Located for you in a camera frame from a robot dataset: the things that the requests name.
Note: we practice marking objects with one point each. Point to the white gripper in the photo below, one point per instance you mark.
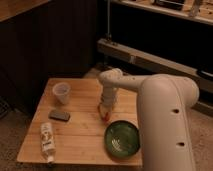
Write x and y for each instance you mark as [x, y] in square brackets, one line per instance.
[108, 97]

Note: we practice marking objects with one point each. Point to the red pepper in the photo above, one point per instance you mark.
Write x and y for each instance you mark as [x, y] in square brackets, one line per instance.
[106, 117]

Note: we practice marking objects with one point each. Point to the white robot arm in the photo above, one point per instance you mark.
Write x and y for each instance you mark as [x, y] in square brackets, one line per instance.
[161, 104]

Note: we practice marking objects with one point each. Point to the green glass bowl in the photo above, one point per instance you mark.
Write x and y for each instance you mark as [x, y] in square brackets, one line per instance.
[121, 139]

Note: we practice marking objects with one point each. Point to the dark grey sponge block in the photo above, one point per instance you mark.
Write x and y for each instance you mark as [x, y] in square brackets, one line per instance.
[58, 115]

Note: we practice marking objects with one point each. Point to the clear plastic cup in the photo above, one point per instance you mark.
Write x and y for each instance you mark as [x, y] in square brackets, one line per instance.
[62, 92]

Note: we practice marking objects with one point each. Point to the white squeeze bottle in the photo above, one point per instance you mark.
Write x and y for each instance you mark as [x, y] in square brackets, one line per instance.
[48, 148]

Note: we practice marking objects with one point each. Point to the metal vertical pole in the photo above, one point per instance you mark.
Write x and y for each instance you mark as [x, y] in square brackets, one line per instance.
[108, 34]

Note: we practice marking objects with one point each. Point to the upper wooden shelf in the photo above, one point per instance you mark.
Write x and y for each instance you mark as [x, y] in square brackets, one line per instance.
[194, 10]

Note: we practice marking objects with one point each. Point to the grey metal shelf rail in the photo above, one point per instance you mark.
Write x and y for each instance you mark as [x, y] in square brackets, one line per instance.
[151, 62]

